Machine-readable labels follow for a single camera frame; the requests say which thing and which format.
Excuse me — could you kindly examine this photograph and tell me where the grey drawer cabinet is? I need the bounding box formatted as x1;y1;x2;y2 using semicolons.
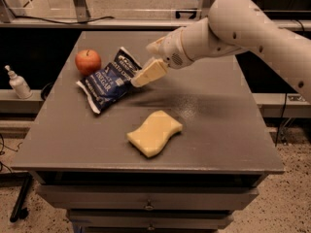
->
10;30;286;233

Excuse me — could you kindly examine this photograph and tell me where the black cable on ledge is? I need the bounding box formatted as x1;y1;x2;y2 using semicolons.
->
0;0;115;25

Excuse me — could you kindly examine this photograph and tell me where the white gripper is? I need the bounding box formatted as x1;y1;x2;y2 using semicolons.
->
131;28;193;87

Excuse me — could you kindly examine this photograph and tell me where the yellow sponge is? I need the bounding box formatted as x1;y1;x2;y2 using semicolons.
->
126;111;183;158

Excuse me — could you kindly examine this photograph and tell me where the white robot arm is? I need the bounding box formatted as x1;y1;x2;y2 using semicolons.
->
131;0;311;102

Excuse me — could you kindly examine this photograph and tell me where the white pump bottle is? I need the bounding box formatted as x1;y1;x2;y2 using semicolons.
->
5;65;32;99

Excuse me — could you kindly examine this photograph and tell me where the black hanging cable right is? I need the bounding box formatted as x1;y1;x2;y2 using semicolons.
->
274;17;306;148

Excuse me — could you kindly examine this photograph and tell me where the metal frame post left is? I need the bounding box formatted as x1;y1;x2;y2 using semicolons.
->
73;0;90;23

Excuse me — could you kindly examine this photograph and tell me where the blue chip bag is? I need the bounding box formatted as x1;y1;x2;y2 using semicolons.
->
77;47;142;114

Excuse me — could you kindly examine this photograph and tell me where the drawer with knob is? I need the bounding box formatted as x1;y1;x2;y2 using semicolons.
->
37;185;259;211
67;210;233;230

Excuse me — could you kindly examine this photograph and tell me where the red apple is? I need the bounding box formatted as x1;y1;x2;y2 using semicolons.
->
75;50;101;76

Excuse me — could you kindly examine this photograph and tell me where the black stand leg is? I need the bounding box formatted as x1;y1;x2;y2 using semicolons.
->
10;173;32;223

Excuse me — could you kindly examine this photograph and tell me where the top drawer with knob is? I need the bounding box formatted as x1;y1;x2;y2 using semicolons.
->
37;185;259;211

